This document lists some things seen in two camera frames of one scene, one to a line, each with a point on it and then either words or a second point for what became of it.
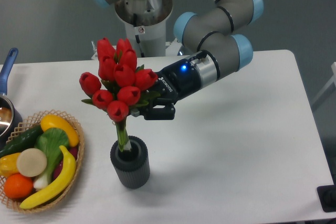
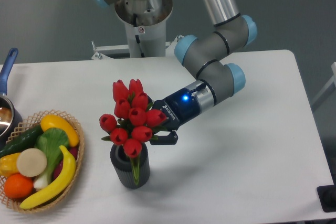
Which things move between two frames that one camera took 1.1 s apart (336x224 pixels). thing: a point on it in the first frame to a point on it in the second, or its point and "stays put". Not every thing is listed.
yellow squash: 50,121 stays put
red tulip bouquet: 120,86 to 138,122
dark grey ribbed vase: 132,166 stays put
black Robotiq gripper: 177,82 to 178,108
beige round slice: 31,162 stays put
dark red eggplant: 74,150 stays put
